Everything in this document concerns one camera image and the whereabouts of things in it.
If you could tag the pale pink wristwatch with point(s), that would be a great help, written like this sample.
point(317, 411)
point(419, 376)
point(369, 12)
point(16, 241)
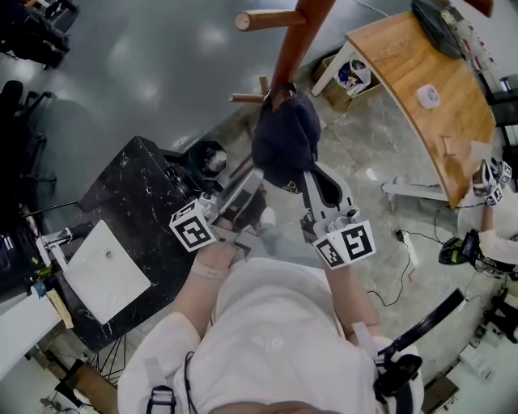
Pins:
point(208, 271)

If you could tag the curved wooden desk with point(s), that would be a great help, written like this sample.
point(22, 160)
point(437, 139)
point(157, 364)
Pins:
point(404, 60)

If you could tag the white tape roll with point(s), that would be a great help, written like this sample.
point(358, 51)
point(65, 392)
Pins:
point(428, 96)

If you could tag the white sink basin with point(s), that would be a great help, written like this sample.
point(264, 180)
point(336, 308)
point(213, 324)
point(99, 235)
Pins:
point(105, 279)

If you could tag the black green device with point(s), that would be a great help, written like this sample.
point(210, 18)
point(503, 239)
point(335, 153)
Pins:
point(457, 248)

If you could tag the black trash bin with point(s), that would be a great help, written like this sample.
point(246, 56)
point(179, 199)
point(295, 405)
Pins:
point(198, 155)

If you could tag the white cabinet top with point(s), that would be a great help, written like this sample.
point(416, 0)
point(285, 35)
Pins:
point(20, 323)

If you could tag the brown wooden coat rack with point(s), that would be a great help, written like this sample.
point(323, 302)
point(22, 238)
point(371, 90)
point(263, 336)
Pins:
point(299, 44)

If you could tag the white paper note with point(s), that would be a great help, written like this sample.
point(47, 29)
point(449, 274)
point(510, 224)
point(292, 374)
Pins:
point(481, 149)

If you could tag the green packet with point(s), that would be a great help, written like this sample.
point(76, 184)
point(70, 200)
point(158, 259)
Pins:
point(43, 271)

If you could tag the person's left forearm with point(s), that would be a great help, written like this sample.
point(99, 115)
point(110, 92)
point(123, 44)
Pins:
point(190, 299)

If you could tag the person's white shoe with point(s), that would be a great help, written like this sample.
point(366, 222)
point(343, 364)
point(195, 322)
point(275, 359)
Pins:
point(267, 216)

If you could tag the light wooden block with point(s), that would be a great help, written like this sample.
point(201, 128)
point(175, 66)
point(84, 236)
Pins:
point(60, 309)

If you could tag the black marble sink table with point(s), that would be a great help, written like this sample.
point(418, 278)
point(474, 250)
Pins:
point(129, 182)

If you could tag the person's white shirt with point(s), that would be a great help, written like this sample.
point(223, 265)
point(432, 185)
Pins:
point(267, 323)

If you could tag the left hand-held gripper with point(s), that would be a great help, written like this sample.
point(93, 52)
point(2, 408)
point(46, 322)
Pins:
point(192, 232)

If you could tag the chrome faucet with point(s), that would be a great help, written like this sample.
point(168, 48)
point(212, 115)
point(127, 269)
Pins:
point(52, 244)

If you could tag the dark navy cap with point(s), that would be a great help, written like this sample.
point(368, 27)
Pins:
point(283, 137)

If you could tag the person's right forearm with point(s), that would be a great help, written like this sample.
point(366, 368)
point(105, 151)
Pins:
point(348, 299)

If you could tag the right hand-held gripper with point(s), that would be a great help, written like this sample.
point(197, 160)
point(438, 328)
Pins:
point(352, 246)

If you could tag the black bag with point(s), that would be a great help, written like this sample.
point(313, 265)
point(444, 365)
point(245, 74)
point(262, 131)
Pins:
point(437, 24)

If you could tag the black printer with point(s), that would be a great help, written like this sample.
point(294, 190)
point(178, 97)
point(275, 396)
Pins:
point(12, 250)

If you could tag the blue white mug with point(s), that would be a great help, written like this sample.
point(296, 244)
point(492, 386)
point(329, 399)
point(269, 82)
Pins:
point(39, 289)

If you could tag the white plastic bag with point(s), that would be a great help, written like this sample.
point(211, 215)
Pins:
point(360, 78)

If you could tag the cardboard box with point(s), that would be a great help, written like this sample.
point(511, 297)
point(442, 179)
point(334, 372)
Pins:
point(336, 97)

